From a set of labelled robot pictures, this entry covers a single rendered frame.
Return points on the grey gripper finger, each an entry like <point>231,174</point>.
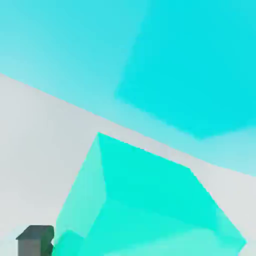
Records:
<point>34,244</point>

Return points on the small turquoise cube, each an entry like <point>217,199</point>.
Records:
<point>152,190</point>

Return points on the large cyan box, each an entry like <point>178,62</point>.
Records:
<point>180,60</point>

